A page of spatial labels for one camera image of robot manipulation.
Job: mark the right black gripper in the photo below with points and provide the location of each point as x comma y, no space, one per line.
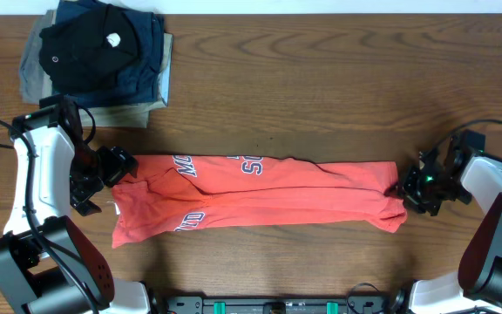
404,189

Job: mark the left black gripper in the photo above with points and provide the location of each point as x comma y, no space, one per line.
119,161

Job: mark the red printed t-shirt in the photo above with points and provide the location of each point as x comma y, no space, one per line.
172,193

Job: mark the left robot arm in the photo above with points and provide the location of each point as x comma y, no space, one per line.
47,264

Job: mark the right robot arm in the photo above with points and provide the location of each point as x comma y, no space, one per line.
468,174

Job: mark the beige folded garment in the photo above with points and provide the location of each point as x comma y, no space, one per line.
126,113

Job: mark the navy folded garment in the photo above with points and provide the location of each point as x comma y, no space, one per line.
133,82

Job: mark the light blue folded garment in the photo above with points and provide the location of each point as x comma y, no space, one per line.
164,82

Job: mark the black folded garment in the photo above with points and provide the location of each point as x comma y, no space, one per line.
86,53

